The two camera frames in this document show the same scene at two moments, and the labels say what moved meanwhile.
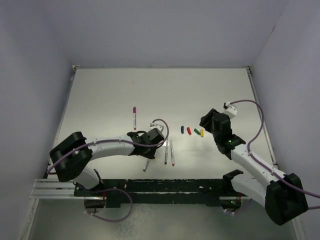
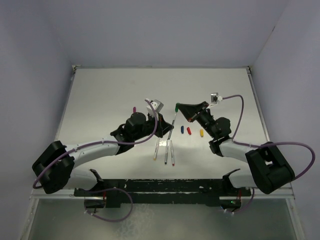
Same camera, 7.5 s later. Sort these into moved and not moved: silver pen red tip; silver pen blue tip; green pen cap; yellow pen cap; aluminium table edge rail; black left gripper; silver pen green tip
Moved: green pen cap; silver pen green tip; black left gripper
Not moved: silver pen blue tip; aluminium table edge rail; yellow pen cap; silver pen red tip
